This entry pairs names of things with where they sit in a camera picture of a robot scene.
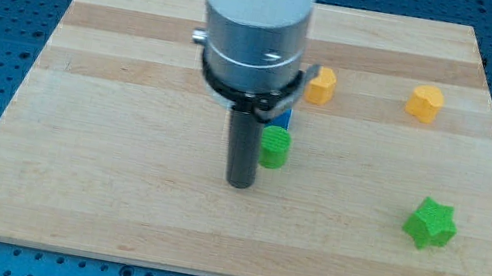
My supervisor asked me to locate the light wooden board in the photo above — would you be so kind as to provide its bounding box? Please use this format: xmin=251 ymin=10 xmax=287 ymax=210
xmin=0 ymin=0 xmax=492 ymax=276

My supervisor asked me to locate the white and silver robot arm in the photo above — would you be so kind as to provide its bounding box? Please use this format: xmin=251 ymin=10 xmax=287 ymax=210
xmin=197 ymin=0 xmax=315 ymax=102

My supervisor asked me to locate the green cylinder block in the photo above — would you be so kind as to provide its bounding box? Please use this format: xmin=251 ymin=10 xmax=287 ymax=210
xmin=259 ymin=125 xmax=292 ymax=169

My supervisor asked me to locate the green star block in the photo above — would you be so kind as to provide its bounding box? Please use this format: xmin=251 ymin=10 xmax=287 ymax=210
xmin=402 ymin=196 xmax=457 ymax=250

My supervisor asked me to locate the black clamp ring with lever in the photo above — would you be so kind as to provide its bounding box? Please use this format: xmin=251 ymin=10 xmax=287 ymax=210
xmin=190 ymin=43 xmax=322 ymax=132

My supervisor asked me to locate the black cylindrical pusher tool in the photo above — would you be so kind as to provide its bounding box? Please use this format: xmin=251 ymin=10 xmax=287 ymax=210
xmin=225 ymin=106 xmax=263 ymax=189

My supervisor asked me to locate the yellow heart block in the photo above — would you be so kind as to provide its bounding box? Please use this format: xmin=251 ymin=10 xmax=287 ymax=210
xmin=404 ymin=85 xmax=445 ymax=124

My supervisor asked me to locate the blue cube block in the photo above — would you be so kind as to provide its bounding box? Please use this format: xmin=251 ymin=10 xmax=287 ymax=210
xmin=266 ymin=109 xmax=292 ymax=130

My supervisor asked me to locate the yellow pentagon block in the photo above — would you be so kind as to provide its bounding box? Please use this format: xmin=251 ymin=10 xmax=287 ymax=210
xmin=304 ymin=67 xmax=337 ymax=105

